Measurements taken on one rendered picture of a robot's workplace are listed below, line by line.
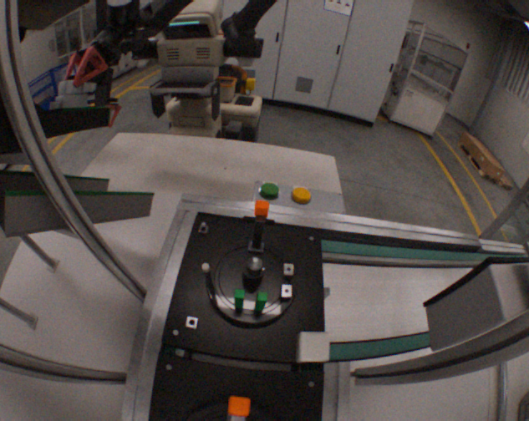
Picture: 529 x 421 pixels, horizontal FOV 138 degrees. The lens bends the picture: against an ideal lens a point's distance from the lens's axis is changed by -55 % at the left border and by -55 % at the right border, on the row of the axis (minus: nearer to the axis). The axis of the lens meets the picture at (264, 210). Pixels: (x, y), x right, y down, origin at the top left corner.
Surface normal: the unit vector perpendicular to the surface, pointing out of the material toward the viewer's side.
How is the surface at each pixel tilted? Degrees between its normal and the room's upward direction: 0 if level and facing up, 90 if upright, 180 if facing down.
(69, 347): 0
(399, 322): 0
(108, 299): 0
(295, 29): 90
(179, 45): 98
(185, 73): 90
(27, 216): 90
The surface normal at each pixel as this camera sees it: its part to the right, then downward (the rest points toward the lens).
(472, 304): -0.99, -0.14
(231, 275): 0.11, -0.65
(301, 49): -0.10, 0.75
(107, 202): 0.96, 0.26
